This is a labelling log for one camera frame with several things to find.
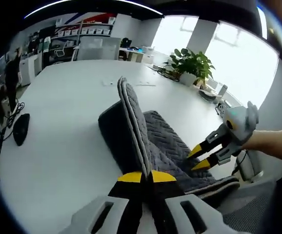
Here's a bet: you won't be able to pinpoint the white mesh chair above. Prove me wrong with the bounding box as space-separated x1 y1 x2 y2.
199 150 281 234

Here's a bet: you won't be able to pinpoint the white partition panel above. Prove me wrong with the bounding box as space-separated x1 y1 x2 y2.
78 36 121 61

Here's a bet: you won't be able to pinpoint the black monitor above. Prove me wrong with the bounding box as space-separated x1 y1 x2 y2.
38 25 56 41

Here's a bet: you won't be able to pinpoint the black floor cables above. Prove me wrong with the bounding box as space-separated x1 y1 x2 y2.
0 101 26 147

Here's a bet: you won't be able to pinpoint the row of white storage boxes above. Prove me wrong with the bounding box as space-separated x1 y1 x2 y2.
57 27 113 37

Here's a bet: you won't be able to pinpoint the tangled black cables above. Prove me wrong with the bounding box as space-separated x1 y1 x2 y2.
156 63 181 83

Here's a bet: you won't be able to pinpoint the white plant pot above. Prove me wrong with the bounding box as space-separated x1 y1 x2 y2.
179 72 198 87

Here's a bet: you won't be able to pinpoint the black computer mouse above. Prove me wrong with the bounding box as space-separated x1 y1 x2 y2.
12 113 31 147

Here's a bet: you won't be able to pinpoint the dark tray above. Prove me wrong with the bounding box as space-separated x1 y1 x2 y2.
199 88 222 101

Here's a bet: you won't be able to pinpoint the green leafy plant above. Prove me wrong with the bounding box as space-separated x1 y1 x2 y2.
169 47 217 86

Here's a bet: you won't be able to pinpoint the grey towel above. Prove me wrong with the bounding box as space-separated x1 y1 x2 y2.
98 77 241 203

